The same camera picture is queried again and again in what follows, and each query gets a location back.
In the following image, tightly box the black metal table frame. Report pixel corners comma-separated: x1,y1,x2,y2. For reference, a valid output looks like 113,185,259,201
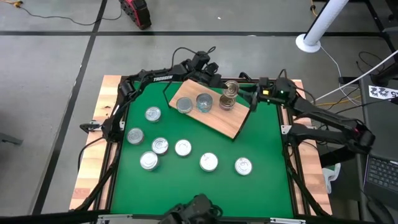
70,73,333,218

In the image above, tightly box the yellow cable plug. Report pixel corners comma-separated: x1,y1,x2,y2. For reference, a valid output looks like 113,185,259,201
0,0,24,9

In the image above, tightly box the red black tool case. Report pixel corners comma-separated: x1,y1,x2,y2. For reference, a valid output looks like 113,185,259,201
119,0,152,30

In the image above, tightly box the white pole round base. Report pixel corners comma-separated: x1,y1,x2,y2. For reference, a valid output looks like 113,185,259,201
295,0,351,54

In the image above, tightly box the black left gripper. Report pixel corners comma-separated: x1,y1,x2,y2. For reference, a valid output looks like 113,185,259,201
186,51,231,91

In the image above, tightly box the yellow floor cable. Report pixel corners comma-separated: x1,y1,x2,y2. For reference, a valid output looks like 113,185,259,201
323,95,363,107

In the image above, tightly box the white green label can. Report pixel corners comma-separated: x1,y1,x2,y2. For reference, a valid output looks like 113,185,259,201
175,96,194,114
139,151,160,172

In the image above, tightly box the thick white cable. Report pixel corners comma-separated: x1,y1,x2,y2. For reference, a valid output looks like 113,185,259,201
313,49,398,103

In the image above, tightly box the blue label tuna can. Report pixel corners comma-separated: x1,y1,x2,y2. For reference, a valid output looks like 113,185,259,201
195,92,214,113
144,105,162,123

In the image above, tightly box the black mechanical device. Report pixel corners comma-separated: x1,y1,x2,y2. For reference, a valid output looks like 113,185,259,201
158,193,223,224

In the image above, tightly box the black laptop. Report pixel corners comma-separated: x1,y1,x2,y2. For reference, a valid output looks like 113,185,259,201
363,154,398,203

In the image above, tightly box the wooden shelf black metal frame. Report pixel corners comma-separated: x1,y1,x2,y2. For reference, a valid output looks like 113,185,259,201
162,77,252,141

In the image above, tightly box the grey-green albacore tuna can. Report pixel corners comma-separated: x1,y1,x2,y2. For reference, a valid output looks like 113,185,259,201
234,157,254,177
126,127,145,146

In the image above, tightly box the white plastic bag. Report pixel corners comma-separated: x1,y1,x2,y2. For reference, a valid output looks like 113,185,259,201
322,162,342,194

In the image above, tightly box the thin white cable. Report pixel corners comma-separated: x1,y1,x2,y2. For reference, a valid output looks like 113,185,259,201
319,45,361,106

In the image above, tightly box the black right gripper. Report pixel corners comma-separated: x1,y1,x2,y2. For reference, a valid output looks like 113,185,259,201
237,77,276,113

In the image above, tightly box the green table mat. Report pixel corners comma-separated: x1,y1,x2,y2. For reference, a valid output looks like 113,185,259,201
110,80,295,218

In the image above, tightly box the grey floor bracket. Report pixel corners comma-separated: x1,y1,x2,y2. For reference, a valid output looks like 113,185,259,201
0,132,24,146

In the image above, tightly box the white paper black pattern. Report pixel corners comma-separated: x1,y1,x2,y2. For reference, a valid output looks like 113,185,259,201
368,85,398,100

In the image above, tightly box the black floor cable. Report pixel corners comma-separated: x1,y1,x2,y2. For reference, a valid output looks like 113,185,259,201
18,4,124,26

